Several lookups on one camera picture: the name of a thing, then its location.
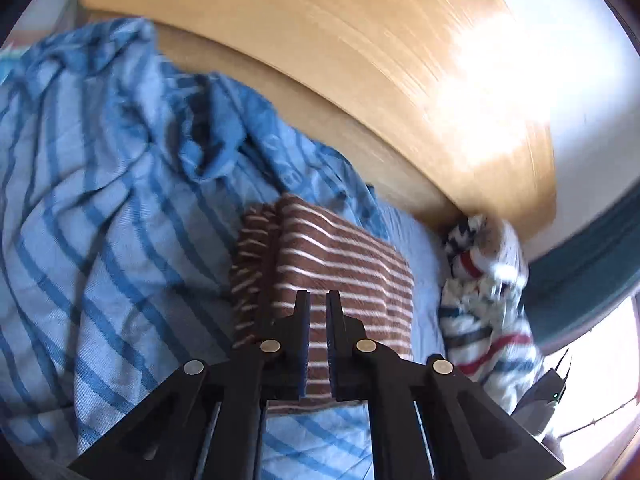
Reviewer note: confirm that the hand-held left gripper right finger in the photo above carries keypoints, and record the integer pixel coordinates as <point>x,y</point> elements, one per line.
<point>340,355</point>

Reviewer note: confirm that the window with railing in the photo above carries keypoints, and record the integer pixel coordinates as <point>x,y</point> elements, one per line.
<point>610,360</point>

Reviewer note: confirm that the grey bed sheet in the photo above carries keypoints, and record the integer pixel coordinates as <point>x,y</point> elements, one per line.
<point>425,270</point>

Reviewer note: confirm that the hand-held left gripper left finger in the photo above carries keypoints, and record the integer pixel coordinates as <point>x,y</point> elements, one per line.
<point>301,350</point>

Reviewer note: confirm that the brown striped sweater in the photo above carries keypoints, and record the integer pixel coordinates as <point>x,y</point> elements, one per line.
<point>340,260</point>

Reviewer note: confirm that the teal curtain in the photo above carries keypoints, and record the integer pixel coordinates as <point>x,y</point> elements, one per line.
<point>590,265</point>

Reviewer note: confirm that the red blue striped quilt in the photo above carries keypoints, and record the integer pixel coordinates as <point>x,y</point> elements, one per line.
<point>480,350</point>

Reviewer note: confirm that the wooden headboard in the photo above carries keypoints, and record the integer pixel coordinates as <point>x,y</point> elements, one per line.
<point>350,50</point>

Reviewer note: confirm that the blue striped blanket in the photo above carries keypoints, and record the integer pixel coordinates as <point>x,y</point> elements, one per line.
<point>100,210</point>

